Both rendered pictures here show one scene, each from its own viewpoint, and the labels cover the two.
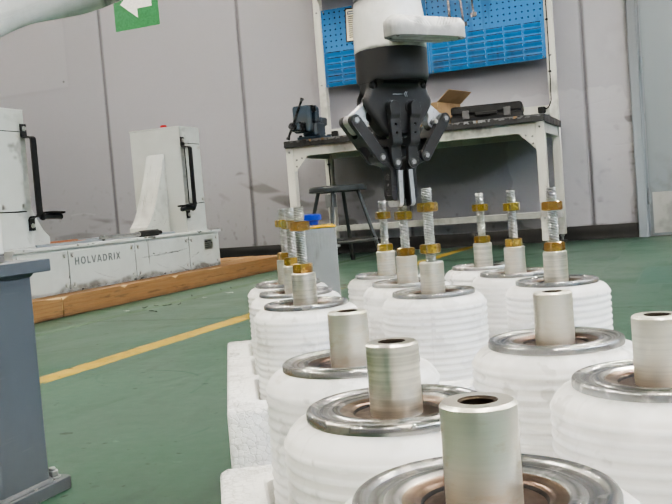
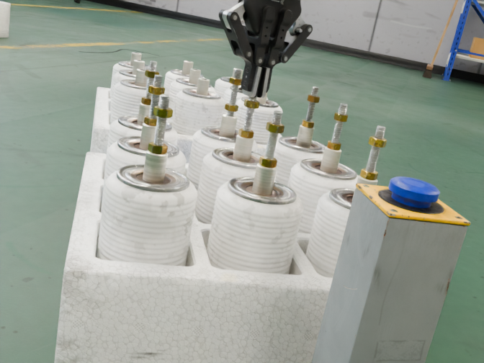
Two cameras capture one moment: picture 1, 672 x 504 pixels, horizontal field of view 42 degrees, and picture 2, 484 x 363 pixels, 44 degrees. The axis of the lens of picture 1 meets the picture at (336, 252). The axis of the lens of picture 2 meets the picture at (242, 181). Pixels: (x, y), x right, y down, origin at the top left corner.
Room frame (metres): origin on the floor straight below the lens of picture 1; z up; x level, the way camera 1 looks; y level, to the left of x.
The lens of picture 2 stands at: (1.65, -0.16, 0.45)
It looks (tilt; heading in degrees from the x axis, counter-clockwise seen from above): 17 degrees down; 173
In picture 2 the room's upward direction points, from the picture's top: 11 degrees clockwise
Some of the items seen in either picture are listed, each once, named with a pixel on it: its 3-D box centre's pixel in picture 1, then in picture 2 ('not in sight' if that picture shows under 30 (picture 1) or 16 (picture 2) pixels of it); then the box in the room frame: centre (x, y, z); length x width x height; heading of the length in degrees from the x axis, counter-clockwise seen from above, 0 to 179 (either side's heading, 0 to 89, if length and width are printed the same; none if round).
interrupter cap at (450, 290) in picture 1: (433, 293); (226, 135); (0.81, -0.09, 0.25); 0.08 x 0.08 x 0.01
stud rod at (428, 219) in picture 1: (428, 229); (233, 95); (0.81, -0.09, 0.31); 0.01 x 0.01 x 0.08
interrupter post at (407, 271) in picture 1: (407, 271); (243, 148); (0.92, -0.07, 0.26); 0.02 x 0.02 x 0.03
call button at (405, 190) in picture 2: (306, 221); (412, 195); (1.20, 0.04, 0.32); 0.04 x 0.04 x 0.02
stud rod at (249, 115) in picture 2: (404, 234); (248, 119); (0.92, -0.07, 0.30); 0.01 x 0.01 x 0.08
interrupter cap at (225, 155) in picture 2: (408, 283); (241, 158); (0.92, -0.07, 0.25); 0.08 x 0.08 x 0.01
